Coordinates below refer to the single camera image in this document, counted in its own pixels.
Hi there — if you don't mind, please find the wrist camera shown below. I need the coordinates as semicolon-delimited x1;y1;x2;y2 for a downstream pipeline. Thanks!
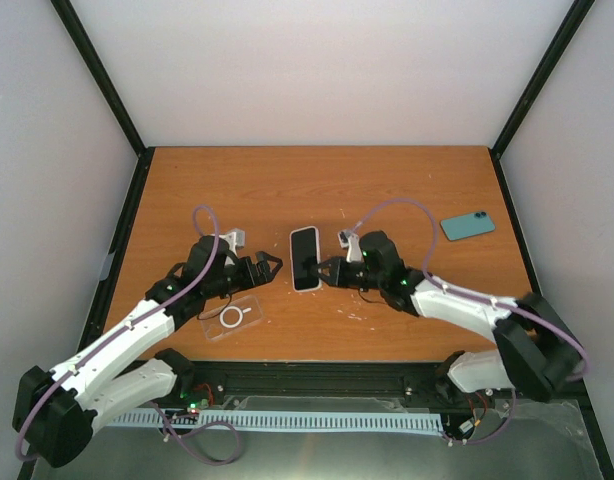
338;229;363;263
220;228;246;252

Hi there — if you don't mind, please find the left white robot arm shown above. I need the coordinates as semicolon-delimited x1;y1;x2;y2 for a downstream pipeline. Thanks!
12;229;283;468

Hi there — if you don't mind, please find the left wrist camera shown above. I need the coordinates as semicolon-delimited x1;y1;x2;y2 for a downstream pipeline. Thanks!
220;228;246;252

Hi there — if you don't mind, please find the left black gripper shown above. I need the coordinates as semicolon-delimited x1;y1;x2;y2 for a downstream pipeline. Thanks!
204;250;282;298

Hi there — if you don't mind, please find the clear magsafe phone case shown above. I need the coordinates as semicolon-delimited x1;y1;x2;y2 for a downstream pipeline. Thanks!
199;295;263;342

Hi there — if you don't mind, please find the light blue cable duct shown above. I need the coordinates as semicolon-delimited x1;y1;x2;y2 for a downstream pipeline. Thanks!
110;407;443;436

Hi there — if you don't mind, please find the teal phone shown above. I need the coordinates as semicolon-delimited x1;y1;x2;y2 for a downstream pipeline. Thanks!
440;211;495;241

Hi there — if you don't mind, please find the green led circuit board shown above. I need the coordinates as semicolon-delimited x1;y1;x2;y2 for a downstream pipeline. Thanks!
184;389;214;415

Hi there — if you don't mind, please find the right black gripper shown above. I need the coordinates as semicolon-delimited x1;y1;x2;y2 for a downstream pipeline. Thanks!
312;255;385;290

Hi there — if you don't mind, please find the white phone case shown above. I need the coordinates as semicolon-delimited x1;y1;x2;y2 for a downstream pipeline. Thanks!
289;225;322;293

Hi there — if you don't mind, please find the black aluminium frame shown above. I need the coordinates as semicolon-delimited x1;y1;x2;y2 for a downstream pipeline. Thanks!
16;0;614;480

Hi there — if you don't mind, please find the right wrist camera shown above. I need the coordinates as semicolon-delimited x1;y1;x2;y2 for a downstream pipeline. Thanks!
338;229;363;263

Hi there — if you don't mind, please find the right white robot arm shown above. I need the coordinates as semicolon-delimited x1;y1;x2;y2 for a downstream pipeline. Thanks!
310;231;583;402

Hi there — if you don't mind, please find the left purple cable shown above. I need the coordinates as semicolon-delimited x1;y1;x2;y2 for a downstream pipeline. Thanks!
14;203;221;462

